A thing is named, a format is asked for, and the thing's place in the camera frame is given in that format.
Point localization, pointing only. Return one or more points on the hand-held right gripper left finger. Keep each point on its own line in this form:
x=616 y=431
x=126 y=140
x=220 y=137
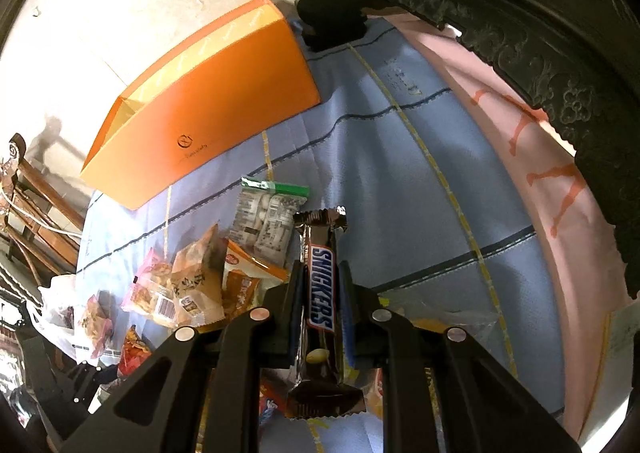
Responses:
x=296 y=313

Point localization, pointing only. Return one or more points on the small pink snack packet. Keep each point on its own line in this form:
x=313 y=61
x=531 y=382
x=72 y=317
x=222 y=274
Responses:
x=96 y=325

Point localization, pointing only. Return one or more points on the brown chocolate bar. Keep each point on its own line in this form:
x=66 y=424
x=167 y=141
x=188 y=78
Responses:
x=320 y=303

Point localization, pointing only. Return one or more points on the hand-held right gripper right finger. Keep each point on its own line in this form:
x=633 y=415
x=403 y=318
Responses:
x=350 y=318

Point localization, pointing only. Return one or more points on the blue striped tablecloth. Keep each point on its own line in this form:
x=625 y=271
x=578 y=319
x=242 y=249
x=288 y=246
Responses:
x=400 y=183

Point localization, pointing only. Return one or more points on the orange snack packet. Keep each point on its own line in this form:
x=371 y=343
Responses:
x=245 y=283

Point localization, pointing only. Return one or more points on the clear white nut packet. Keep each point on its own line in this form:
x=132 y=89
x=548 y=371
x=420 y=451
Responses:
x=267 y=218

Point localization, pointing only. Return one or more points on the brown paper-look snack packet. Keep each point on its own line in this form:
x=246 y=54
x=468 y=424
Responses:
x=197 y=283

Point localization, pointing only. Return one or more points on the pink crisps packet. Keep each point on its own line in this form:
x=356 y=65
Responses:
x=150 y=290

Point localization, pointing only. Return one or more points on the white plastic bag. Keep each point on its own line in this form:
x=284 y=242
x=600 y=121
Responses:
x=65 y=303

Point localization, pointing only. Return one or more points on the red snack packet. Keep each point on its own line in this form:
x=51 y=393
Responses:
x=132 y=350

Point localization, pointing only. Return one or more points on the brown carved wooden chair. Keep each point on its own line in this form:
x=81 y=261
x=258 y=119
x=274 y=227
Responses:
x=35 y=213

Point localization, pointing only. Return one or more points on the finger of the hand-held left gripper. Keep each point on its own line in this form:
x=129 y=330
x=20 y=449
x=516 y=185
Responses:
x=90 y=385

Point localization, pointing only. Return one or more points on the clear empty-looking plastic packet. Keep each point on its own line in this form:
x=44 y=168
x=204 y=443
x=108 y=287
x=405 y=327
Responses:
x=465 y=320

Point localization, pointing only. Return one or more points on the orange cardboard box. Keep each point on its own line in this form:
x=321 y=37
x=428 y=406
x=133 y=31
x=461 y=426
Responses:
x=200 y=108

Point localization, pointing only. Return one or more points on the pink printed cloth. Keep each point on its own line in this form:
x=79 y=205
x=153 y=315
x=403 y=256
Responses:
x=550 y=193

